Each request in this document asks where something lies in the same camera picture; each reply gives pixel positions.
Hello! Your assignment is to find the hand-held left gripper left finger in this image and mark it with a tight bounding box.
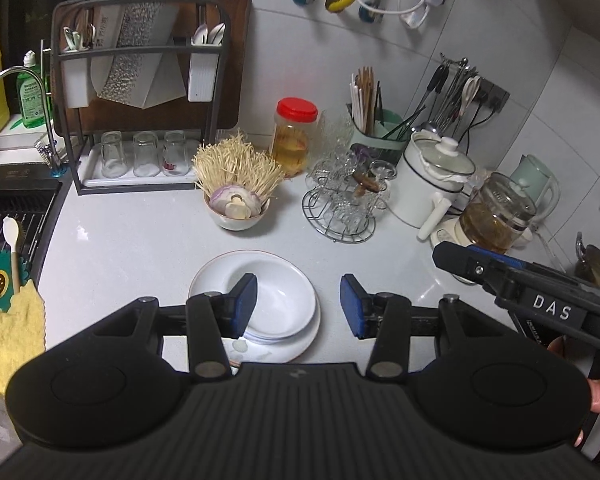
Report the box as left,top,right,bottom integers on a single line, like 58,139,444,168
92,272,258,380

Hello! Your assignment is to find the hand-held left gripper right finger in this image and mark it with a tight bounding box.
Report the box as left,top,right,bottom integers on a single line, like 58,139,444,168
340,273,506,380

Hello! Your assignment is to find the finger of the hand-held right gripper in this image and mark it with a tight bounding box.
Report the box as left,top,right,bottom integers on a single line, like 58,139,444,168
432,241,518,288
467,245,546,271

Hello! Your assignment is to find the small white bowl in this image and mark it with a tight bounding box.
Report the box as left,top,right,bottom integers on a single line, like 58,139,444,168
203,255,317,341

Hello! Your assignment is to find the white leaf-print plate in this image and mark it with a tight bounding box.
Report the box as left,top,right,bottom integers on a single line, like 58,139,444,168
188,249,322,363

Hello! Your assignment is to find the black induction cooker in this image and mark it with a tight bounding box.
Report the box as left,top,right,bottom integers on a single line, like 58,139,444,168
510,307,598,361

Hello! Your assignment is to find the cream kettle heating base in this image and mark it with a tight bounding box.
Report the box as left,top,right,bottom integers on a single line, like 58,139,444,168
429,217,533,257

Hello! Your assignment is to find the glass tea kettle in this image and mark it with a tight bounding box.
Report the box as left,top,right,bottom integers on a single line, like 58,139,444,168
459,171,538,254

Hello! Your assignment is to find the small ceramic bowl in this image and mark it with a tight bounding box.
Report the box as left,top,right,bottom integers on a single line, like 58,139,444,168
203,191,271,232

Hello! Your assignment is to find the white electric cooking pot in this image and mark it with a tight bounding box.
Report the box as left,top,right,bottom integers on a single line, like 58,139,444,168
387,130,477,241

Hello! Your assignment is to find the pale green electric kettle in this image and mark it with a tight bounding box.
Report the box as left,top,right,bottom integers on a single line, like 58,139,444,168
509,154,561,226

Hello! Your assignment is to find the glass pot lid white knob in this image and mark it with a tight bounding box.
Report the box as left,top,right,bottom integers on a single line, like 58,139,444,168
411,130,477,179

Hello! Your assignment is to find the group of cut crystal glasses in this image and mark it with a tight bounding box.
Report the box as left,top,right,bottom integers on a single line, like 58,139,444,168
307,152,398,226

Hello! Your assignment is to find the purple onion half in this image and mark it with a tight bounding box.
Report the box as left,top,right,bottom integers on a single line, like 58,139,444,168
211,185,261,213

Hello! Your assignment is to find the green chopstick holder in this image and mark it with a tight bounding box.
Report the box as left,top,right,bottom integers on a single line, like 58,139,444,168
349,105,416,153

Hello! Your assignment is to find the enoki mushroom bunch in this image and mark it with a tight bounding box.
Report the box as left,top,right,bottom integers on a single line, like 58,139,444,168
192,130,286,201

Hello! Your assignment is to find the clear drinking glass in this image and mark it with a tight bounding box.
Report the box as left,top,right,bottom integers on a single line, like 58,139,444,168
100,131,123,178
132,131,160,177
162,131,188,177

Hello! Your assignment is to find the row of hanging kitchen utensils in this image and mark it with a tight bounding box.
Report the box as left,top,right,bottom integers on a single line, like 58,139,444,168
410,55,481,131

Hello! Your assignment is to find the red-lidded plastic jar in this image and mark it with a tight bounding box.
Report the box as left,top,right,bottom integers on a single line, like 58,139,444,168
271,97,320,177

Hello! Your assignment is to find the tall cut crystal glass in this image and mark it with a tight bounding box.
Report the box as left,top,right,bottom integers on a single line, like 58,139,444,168
317,110,355,158

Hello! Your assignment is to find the bundle of chopsticks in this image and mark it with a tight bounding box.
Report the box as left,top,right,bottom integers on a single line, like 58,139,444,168
350,66,383,133

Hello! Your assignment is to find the white drip tray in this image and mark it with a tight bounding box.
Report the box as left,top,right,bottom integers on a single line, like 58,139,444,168
77,141,203,188

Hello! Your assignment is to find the black metal knife rack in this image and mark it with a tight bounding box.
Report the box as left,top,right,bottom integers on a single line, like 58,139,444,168
50,0,233,196

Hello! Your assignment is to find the black roll-up drying rack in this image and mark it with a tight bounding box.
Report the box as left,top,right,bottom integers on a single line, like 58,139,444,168
0,195,61,271

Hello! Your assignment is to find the plain steel cleaver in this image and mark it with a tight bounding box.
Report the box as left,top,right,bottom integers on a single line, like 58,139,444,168
142,35,188,108

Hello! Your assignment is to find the white rack caddy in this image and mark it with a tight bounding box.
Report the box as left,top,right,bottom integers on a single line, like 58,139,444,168
60,52,92,109
187,42,218,103

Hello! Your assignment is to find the yellow dish cloth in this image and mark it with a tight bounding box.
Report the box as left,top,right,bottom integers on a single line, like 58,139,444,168
0,280,47,401

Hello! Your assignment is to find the dark wooden cutting board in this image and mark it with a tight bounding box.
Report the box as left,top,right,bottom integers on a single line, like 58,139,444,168
50,0,252,133

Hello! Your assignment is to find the purple bristle brush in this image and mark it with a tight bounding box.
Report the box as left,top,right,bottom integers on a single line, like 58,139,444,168
35,140,61,171

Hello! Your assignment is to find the black kitchen sink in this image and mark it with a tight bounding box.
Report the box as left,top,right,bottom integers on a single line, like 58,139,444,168
0,180,65,281

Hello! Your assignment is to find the chrome gooseneck faucet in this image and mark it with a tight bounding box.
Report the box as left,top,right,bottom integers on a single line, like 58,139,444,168
0,66,63,178

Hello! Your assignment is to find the hammered pattern cleaver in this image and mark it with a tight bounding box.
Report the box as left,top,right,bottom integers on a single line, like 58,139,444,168
96,0,178,108

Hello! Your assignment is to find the green dish soap bottle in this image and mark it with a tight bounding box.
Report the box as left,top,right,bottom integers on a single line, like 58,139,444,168
17,50,48,129

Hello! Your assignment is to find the printed blade kitchen knife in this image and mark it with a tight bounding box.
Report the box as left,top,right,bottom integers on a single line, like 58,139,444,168
87,0,131,96

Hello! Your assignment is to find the dark wall power outlet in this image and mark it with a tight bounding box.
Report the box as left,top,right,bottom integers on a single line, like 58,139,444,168
472,77,511,113

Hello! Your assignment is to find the white spatula wooden handle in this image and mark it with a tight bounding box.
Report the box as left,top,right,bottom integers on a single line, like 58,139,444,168
2,216,22,295

